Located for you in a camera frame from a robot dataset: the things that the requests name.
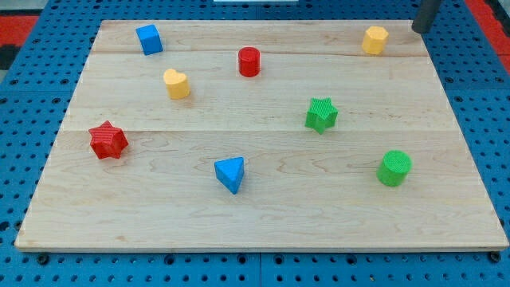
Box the red cylinder block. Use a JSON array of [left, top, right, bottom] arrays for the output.
[[237, 47, 261, 77]]

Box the yellow hexagon block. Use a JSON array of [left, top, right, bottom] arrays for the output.
[[362, 26, 389, 55]]

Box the yellow heart block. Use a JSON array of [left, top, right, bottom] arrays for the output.
[[163, 69, 190, 100]]

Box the blue cube block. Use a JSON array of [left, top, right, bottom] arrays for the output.
[[135, 24, 163, 56]]

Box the green cylinder block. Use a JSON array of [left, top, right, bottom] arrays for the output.
[[376, 150, 413, 187]]

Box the red star block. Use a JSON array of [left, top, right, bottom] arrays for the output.
[[88, 120, 128, 159]]

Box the blue triangle block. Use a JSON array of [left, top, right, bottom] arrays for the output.
[[214, 157, 245, 195]]

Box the light wooden board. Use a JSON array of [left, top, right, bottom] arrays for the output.
[[15, 20, 508, 253]]

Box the green star block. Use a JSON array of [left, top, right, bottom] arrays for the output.
[[304, 97, 338, 135]]

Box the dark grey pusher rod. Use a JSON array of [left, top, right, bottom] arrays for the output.
[[411, 0, 442, 34]]

